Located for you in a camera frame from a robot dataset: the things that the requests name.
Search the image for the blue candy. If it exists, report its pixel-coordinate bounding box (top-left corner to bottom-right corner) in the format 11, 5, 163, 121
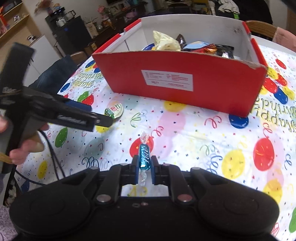
138, 132, 151, 187

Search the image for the green white jelly cup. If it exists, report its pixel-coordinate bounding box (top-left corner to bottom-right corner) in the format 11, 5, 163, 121
104, 103, 124, 120

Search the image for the cream pastry packet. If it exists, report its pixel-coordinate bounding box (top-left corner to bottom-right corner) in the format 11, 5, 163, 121
152, 31, 181, 51

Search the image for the dark brown chocolate packet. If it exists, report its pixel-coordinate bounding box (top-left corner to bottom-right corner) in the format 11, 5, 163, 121
176, 34, 187, 49

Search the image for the light blue snack packet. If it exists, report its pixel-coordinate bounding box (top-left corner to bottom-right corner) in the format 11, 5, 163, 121
183, 41, 209, 51

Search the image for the small black snack packet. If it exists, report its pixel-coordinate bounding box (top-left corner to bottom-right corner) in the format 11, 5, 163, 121
215, 45, 234, 59

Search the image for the dark red-brown snack packet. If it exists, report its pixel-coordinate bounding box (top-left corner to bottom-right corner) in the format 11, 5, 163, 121
193, 44, 217, 55

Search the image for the person's left hand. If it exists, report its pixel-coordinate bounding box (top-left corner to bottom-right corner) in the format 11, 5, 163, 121
0, 115, 50, 166

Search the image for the wooden chair with denim jacket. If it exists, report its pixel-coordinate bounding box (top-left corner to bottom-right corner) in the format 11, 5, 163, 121
29, 51, 88, 94

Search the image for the balloon birthday tablecloth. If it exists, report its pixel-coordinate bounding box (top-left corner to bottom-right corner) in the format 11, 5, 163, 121
15, 46, 295, 240

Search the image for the red cardboard box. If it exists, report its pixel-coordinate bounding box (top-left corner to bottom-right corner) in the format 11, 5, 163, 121
92, 14, 267, 117

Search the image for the wooden chair with pink cloth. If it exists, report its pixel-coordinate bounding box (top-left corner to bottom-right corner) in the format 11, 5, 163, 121
246, 20, 295, 52

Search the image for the clothes pile on chair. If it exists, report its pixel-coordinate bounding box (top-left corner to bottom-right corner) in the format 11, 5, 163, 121
209, 0, 273, 24

